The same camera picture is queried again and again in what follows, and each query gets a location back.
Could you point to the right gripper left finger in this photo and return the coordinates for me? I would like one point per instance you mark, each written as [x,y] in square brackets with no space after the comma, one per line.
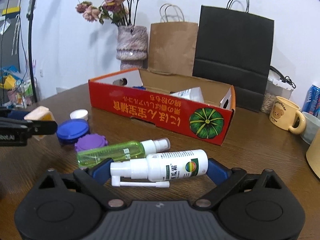
[92,181]

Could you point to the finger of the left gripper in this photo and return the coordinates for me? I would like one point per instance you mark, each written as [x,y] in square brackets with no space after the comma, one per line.
[29,127]
[7,114]

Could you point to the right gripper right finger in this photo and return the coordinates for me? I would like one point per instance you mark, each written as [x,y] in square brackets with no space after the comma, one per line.
[226,181]

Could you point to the green spray bottle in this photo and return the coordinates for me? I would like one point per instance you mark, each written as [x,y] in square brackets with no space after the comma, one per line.
[122,152]

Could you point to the white nasal spray bottle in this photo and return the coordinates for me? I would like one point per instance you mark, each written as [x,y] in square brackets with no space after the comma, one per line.
[157,170]

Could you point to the white medicine box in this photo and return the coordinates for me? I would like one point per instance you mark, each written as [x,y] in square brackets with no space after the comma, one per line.
[193,94]

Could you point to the blue toothed cap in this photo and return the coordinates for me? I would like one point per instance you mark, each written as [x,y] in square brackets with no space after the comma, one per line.
[139,87]

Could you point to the large blue jar lid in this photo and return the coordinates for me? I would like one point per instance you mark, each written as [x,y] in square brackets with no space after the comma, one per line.
[71,130]

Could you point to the purple toothed cap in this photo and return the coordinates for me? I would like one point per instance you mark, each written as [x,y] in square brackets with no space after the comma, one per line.
[90,141]

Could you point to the small white cap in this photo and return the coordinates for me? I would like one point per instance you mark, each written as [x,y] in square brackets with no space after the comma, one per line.
[79,114]

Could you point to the red pumpkin cardboard box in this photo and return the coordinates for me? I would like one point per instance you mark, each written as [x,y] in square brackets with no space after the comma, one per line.
[208,121]

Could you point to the black light stand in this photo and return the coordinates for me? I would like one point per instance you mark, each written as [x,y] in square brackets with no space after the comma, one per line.
[30,17]

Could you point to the yellow bear mug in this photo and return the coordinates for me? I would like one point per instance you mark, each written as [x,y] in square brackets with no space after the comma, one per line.
[286,115]

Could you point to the cream thermos jug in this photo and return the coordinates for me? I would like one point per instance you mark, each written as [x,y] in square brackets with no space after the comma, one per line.
[313,155]

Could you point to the pale green cup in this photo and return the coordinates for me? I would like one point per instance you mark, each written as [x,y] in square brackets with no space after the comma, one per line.
[312,127]

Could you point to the clear food storage container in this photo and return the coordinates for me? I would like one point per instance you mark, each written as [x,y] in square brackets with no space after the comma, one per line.
[277,85]

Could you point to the blue soda can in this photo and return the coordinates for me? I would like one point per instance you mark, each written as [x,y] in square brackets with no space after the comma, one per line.
[311,103]

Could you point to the pink textured vase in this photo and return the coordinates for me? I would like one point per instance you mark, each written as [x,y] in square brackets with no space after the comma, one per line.
[132,46]

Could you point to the black paper bag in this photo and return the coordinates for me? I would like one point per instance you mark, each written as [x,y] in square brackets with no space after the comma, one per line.
[235,47]

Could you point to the brown paper bag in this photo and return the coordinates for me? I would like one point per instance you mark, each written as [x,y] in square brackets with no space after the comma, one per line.
[172,42]

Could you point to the dried pink rose bouquet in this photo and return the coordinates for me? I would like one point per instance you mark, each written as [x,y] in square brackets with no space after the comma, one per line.
[119,12]

